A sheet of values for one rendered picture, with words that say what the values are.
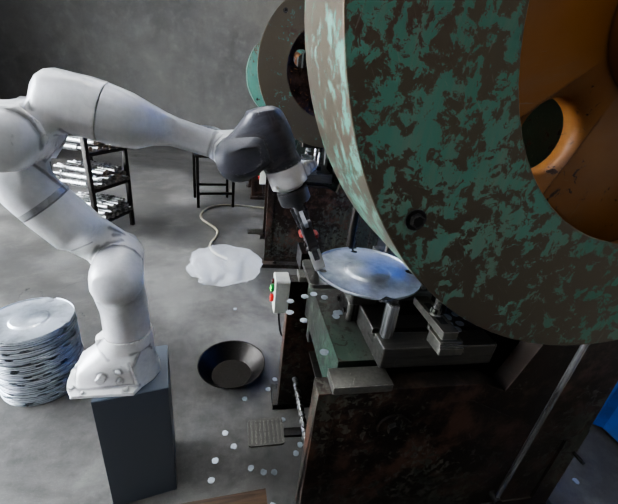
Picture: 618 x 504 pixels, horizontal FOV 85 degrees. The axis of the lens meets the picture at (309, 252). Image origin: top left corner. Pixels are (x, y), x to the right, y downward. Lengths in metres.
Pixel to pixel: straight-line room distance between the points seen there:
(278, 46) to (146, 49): 5.59
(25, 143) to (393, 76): 0.60
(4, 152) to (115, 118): 0.18
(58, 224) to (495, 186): 0.77
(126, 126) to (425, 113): 0.54
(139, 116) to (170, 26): 6.80
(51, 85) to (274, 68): 1.49
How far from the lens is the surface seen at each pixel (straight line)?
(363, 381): 0.82
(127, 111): 0.74
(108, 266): 0.83
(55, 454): 1.60
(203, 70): 7.41
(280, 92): 2.11
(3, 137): 0.75
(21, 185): 0.84
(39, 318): 1.69
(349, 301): 0.93
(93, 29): 7.80
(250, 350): 1.74
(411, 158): 0.35
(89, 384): 1.08
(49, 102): 0.76
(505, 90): 0.39
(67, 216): 0.85
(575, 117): 0.57
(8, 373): 1.70
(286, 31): 2.13
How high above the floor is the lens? 1.21
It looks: 25 degrees down
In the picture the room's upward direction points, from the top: 7 degrees clockwise
